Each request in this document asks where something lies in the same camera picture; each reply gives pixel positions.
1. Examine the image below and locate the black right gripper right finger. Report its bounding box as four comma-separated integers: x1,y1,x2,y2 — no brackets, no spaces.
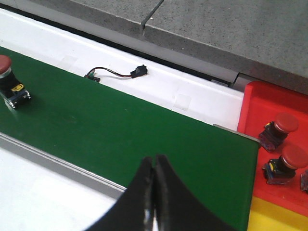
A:
154,154,235,231

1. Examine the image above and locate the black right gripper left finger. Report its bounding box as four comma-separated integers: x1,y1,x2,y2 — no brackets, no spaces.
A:
87,157,154,231

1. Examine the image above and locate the red mushroom push button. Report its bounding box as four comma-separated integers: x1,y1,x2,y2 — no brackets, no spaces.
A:
258,112,299,153

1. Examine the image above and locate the green conveyor belt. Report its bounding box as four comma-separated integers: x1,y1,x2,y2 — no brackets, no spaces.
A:
0,48,258,231

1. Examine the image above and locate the yellow plastic tray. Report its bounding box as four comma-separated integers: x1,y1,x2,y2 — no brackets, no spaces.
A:
248,196,308,231

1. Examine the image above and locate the red plastic tray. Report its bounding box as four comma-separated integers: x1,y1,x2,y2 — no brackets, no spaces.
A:
237,81,308,216

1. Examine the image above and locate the grey right table slab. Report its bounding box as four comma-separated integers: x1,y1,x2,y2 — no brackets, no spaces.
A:
144,0,308,94

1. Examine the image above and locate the grey table slab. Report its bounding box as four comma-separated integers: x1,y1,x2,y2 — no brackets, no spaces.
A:
144,0,308,94
15,0,162,38

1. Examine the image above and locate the grey left table slab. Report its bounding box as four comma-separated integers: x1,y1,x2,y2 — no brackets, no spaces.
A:
15,0,162,38

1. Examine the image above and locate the small wired sensor connector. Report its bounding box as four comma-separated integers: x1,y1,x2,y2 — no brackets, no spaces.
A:
84,65,148,83

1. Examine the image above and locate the aluminium conveyor frame rail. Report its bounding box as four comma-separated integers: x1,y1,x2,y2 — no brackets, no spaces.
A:
0,133,126,199

